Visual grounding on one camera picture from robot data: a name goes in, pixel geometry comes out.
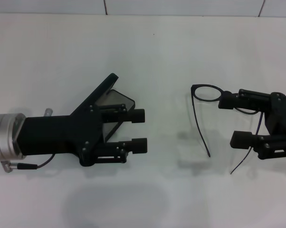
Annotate black thin-frame glasses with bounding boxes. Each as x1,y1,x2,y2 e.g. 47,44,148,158
191,84,265,176

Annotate black glasses case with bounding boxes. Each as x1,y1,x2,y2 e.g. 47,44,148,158
86,73,136,141

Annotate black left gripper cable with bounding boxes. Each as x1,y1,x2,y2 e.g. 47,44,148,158
1,153,56,173

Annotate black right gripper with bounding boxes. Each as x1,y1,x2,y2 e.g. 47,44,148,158
218,89,286,160

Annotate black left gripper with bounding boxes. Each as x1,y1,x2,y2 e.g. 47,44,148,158
17,101,104,168

